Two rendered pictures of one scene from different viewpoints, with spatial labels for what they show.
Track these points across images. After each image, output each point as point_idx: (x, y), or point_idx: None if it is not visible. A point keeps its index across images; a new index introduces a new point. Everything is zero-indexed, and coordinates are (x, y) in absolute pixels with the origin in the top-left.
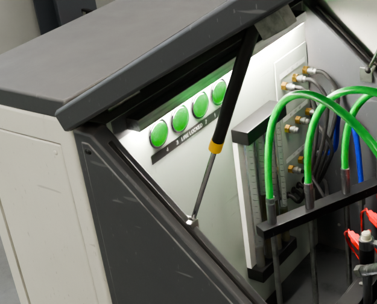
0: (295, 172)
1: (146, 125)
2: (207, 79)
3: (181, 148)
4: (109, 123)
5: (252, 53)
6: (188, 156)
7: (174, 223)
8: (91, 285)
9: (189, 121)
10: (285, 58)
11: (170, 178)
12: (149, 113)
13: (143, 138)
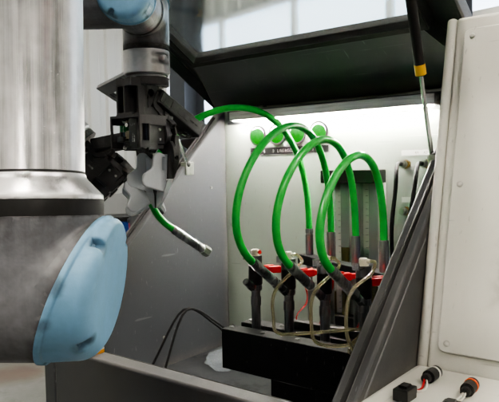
0: None
1: (234, 118)
2: (289, 110)
3: (276, 158)
4: (226, 112)
5: None
6: (282, 167)
7: (180, 159)
8: None
9: (287, 141)
10: (413, 138)
11: (263, 174)
12: (238, 112)
13: (247, 133)
